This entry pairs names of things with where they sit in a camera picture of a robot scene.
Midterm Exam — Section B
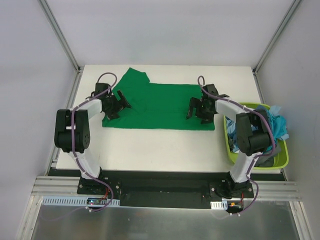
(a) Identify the green t-shirt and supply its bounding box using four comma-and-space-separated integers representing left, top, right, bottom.
102, 67, 215, 131

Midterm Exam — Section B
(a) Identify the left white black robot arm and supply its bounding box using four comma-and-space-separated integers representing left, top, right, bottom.
54, 83, 131, 195

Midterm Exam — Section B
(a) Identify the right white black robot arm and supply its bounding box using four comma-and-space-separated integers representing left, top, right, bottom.
186, 84, 276, 198

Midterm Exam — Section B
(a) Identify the dark blue t-shirt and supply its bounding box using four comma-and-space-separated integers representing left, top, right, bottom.
223, 102, 270, 155

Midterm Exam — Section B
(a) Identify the lime green plastic basket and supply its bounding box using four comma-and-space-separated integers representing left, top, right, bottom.
221, 102, 290, 171

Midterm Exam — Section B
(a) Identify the grey t-shirt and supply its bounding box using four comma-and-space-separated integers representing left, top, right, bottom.
254, 146, 281, 168

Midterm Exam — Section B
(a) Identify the teal blue t-shirt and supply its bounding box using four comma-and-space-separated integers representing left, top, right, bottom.
267, 105, 289, 145

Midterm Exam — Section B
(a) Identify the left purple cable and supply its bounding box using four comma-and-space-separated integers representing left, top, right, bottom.
39, 72, 118, 222

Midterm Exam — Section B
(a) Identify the left aluminium frame post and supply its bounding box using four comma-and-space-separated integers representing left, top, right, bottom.
37, 0, 85, 73

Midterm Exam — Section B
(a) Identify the aluminium frame post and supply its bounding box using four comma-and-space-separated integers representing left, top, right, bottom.
252, 0, 303, 76
37, 0, 85, 73

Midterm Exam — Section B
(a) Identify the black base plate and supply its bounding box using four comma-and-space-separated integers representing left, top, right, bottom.
76, 169, 255, 210

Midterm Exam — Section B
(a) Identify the right white cable duct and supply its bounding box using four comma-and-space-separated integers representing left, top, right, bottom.
210, 200, 228, 211

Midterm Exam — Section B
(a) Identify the white cable duct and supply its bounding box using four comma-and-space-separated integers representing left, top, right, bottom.
42, 196, 121, 208
210, 200, 228, 211

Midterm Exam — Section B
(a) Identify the aluminium front rail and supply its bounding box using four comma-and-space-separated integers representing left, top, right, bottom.
31, 176, 80, 197

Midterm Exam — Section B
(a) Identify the right aluminium frame post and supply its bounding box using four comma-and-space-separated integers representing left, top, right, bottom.
252, 0, 303, 76

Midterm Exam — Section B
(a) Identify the left white cable duct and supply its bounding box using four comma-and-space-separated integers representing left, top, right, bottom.
42, 196, 121, 208

